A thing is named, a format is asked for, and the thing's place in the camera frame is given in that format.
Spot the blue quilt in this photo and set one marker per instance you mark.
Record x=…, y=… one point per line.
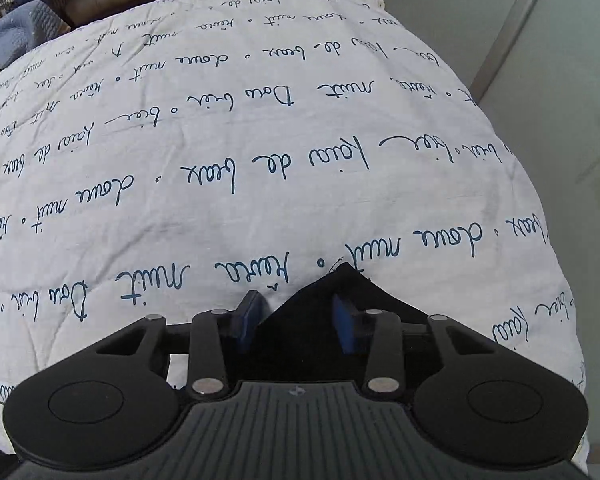
x=20, y=25

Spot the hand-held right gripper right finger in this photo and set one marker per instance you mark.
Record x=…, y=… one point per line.
x=344, y=325

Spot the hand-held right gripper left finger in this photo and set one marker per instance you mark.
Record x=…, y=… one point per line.
x=252, y=322

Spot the white script-printed blanket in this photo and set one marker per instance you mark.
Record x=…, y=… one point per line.
x=230, y=110

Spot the black pants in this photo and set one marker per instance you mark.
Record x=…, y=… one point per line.
x=305, y=320

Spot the white wardrobe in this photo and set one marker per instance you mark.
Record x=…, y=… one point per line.
x=480, y=10

